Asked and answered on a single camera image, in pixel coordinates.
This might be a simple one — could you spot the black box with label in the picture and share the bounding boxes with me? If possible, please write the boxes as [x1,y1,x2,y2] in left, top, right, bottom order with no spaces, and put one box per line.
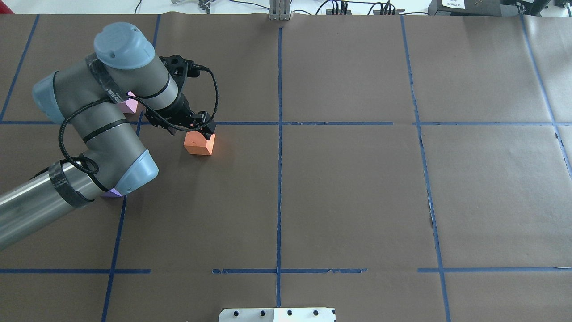
[427,0,532,17]

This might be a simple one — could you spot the purple foam cube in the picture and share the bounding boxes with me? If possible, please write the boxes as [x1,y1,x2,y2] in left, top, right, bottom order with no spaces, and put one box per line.
[101,188,123,198]

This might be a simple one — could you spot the white camera pedestal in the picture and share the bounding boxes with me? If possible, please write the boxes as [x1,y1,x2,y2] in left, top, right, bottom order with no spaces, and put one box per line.
[218,307,336,322]

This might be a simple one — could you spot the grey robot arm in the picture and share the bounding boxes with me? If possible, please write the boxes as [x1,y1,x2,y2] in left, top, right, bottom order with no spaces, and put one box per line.
[0,22,216,249]

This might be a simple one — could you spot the pink foam cube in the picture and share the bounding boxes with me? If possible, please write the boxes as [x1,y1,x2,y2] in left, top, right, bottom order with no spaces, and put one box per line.
[116,98,139,114]

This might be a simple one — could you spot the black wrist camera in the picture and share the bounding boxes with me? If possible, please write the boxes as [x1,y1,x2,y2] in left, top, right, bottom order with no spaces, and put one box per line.
[159,55,201,91]

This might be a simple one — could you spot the aluminium frame post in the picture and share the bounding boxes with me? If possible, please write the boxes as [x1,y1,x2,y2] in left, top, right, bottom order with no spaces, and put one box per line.
[269,0,292,21]

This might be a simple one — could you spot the orange foam cube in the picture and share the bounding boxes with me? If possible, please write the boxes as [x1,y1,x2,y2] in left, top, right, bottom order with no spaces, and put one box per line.
[183,131,216,156]

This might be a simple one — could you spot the brown paper table cover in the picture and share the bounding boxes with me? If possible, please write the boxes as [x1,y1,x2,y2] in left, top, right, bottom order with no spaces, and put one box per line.
[1,13,571,322]

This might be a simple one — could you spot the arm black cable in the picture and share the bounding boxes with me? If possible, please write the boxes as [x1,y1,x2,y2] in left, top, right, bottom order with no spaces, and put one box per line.
[57,66,219,175]

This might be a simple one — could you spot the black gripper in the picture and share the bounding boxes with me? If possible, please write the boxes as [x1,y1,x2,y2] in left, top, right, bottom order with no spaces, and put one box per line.
[144,93,217,141]

